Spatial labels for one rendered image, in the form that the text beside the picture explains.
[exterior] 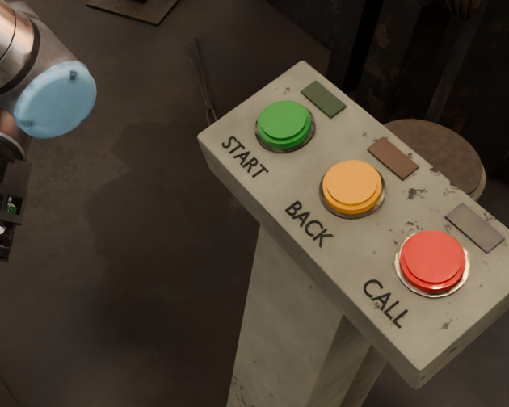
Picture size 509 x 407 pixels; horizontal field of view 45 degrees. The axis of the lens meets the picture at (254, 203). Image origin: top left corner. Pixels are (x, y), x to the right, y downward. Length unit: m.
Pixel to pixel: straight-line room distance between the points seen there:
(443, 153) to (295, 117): 0.20
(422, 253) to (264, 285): 0.17
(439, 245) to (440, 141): 0.24
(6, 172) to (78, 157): 0.55
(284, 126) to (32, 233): 0.79
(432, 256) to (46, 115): 0.42
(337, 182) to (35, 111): 0.34
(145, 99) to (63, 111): 0.77
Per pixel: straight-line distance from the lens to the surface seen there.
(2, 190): 0.73
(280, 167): 0.45
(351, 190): 0.43
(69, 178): 1.27
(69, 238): 1.17
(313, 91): 0.49
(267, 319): 0.56
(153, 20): 1.69
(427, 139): 0.63
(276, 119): 0.47
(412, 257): 0.40
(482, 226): 0.43
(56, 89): 0.65
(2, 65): 0.63
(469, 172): 0.61
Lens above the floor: 0.91
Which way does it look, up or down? 48 degrees down
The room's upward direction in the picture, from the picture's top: 10 degrees clockwise
